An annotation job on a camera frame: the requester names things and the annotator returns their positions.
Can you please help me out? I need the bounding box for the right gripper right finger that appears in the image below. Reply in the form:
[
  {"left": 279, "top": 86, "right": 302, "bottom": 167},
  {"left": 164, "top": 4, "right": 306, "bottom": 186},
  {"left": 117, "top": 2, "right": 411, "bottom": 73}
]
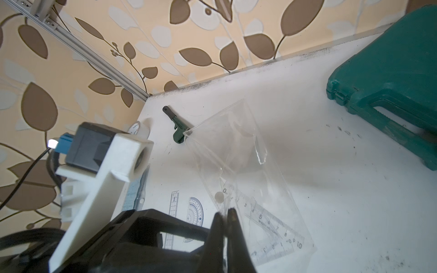
[{"left": 226, "top": 208, "right": 256, "bottom": 273}]

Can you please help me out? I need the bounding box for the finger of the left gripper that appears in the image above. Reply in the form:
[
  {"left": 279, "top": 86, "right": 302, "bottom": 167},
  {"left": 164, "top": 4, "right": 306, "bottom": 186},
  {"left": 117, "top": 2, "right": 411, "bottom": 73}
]
[{"left": 58, "top": 209, "right": 209, "bottom": 273}]

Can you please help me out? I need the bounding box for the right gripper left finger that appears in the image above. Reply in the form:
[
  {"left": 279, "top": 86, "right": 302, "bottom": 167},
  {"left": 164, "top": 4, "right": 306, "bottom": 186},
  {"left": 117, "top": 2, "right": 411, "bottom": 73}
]
[{"left": 196, "top": 212, "right": 225, "bottom": 273}]

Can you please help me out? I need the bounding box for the clear straight ruler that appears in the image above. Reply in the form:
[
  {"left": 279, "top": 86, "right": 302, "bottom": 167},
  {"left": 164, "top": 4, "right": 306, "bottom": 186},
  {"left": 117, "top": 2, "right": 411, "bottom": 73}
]
[{"left": 163, "top": 190, "right": 180, "bottom": 250}]

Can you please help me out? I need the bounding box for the clear protractor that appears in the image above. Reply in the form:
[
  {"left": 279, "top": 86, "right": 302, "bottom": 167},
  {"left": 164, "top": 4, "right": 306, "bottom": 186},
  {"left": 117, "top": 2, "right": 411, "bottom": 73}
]
[{"left": 186, "top": 197, "right": 204, "bottom": 227}]

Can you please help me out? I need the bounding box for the blue ruler set pouch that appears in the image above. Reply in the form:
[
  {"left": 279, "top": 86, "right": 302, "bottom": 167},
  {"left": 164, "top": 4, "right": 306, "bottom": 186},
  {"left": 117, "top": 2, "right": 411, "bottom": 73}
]
[{"left": 122, "top": 165, "right": 150, "bottom": 211}]

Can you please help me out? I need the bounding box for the clear tape roll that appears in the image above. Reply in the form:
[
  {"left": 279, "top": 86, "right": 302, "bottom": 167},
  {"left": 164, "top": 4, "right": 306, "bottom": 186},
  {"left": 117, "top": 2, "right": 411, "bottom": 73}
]
[{"left": 127, "top": 121, "right": 150, "bottom": 139}]

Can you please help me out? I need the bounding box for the green plastic tool case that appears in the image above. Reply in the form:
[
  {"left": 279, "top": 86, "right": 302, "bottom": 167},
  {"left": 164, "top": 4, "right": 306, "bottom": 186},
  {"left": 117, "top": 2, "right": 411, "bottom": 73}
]
[{"left": 326, "top": 5, "right": 437, "bottom": 170}]

